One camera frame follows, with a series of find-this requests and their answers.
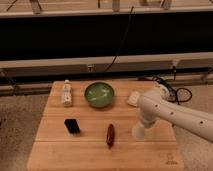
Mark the green bowl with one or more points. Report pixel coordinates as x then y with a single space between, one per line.
99 94

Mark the white rectangular block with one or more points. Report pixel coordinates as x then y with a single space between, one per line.
133 98

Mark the small white bottle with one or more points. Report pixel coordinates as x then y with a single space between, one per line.
66 94

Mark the bamboo cutting board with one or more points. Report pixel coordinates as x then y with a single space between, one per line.
55 149

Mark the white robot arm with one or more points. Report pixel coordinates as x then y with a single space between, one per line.
154 104

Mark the black eraser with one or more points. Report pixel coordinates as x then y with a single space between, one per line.
72 126

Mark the dark red oblong object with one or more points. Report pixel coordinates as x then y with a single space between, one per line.
110 135

